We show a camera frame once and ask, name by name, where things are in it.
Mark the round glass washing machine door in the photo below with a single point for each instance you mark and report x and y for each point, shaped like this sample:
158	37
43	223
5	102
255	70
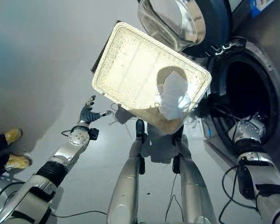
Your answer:
175	23

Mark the left silver robot leg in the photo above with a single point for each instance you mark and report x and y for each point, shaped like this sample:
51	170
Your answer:
128	172

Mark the white woven laundry basket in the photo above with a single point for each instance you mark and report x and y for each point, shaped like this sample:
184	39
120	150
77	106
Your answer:
151	77

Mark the blue label sticker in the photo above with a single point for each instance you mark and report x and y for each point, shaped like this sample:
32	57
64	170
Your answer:
259	7

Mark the white cloth garment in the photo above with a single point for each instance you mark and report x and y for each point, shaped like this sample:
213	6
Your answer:
172	96

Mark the person's yellow shoe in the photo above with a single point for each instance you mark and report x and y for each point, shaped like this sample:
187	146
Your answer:
18	161
13	135

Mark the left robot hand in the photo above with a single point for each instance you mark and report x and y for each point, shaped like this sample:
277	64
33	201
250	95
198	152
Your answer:
88	114

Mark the dark stand under basket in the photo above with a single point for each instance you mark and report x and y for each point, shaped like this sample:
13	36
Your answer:
100	53

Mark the grey front-load washing machine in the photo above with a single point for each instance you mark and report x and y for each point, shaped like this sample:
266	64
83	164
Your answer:
252	70

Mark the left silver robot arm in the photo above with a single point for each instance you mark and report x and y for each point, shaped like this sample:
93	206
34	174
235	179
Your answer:
44	172

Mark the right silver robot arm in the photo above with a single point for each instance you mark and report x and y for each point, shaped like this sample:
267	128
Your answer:
259	163

